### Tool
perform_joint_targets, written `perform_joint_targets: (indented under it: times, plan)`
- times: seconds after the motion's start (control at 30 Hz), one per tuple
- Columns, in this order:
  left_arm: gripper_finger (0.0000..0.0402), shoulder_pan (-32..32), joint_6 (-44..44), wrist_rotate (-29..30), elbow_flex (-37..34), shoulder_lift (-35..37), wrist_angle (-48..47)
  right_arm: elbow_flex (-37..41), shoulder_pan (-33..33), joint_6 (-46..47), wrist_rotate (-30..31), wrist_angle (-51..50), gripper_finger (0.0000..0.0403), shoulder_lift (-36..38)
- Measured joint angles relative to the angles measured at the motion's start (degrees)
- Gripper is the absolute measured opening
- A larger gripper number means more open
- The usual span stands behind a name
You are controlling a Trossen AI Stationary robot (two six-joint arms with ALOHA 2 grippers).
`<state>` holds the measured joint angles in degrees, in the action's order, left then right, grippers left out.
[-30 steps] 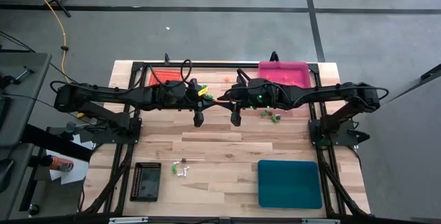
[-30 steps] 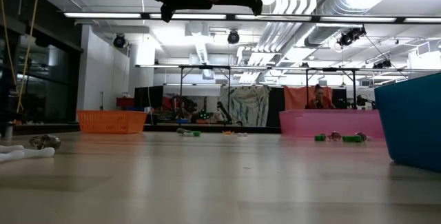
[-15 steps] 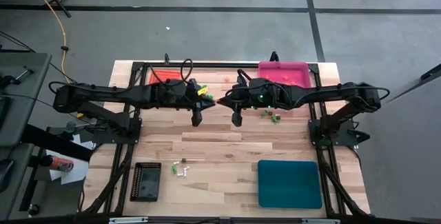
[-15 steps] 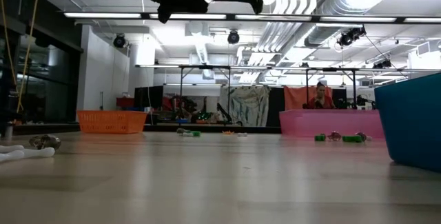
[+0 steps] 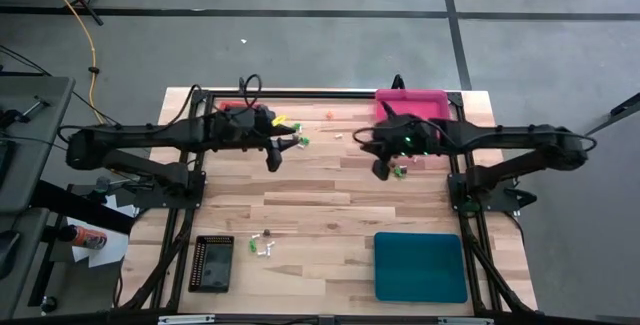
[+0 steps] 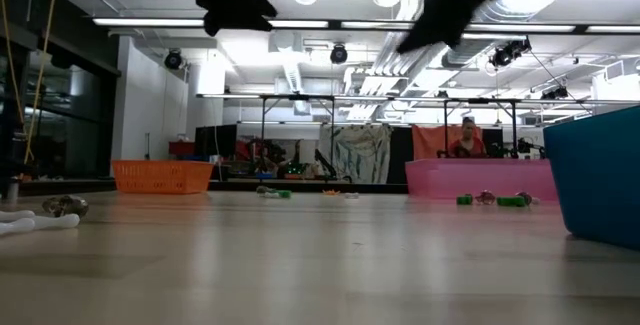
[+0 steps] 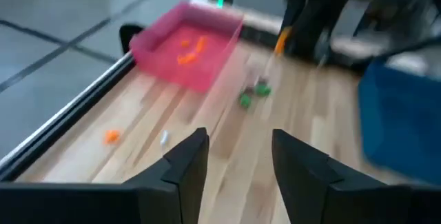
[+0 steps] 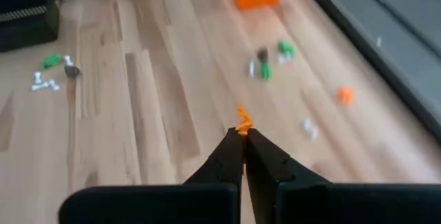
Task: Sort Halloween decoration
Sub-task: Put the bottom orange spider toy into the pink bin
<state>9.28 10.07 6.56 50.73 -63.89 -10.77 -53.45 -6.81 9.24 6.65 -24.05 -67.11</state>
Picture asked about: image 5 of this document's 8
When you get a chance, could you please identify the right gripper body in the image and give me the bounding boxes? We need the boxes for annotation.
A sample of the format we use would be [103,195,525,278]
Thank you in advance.
[372,114,444,159]

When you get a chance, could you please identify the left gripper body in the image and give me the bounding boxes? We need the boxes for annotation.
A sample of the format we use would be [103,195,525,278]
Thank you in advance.
[214,107,276,149]

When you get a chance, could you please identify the orange plastic basket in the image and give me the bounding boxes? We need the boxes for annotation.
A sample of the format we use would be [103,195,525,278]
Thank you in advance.
[218,99,266,115]

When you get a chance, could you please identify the pink plastic bin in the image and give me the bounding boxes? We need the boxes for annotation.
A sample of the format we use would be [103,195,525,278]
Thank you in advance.
[374,88,451,139]

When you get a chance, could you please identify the teal plastic bin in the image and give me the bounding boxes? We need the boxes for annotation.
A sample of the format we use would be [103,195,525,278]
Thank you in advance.
[373,231,470,305]

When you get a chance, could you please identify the black plastic basket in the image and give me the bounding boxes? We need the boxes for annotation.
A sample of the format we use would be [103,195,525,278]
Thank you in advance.
[187,234,236,295]

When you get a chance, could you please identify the white paper sheets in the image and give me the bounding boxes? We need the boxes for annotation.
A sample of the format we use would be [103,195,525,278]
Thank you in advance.
[66,193,132,269]

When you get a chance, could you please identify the orange can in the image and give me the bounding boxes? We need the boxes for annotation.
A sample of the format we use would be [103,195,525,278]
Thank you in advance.
[58,224,109,251]

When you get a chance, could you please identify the black floor stand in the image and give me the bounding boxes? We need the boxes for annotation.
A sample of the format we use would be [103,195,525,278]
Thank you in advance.
[584,91,640,137]

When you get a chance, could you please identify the grey desk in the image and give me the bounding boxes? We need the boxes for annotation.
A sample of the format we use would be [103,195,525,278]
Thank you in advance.
[0,208,51,322]
[0,75,76,216]

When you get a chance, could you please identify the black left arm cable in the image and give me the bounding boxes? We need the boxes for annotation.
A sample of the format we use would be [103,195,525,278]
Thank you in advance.
[237,73,264,111]

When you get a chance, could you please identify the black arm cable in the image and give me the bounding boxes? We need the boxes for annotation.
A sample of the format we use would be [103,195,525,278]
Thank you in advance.
[352,125,384,150]
[237,73,264,111]

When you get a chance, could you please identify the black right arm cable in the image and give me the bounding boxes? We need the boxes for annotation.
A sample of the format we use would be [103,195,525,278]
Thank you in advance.
[352,125,384,150]

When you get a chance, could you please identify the silver metal bracket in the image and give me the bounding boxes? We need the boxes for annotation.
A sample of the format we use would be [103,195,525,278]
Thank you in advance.
[437,316,495,325]
[157,314,217,325]

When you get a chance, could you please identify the yellow cable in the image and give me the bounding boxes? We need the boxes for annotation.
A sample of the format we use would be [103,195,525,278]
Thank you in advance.
[33,0,100,114]

